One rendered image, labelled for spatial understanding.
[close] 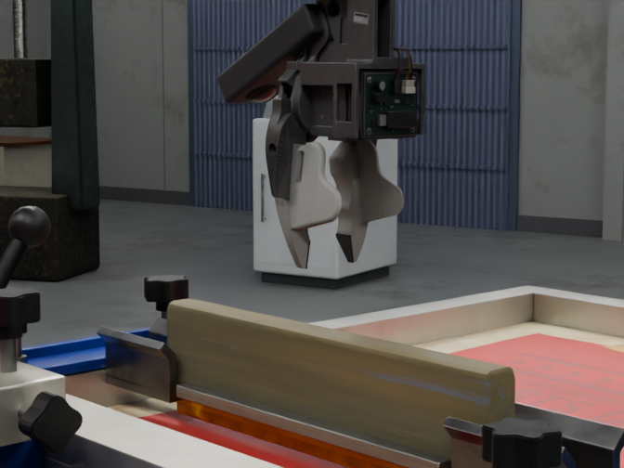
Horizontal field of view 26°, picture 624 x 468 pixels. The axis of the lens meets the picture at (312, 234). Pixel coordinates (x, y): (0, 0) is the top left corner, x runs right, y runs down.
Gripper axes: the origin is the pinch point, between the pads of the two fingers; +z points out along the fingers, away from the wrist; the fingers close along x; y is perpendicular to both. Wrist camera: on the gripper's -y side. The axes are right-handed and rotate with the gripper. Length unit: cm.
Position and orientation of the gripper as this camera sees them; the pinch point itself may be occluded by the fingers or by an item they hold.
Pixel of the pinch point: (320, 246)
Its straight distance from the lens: 101.8
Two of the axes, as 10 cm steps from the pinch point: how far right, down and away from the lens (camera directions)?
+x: 7.4, -0.8, 6.7
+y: 6.8, 1.0, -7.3
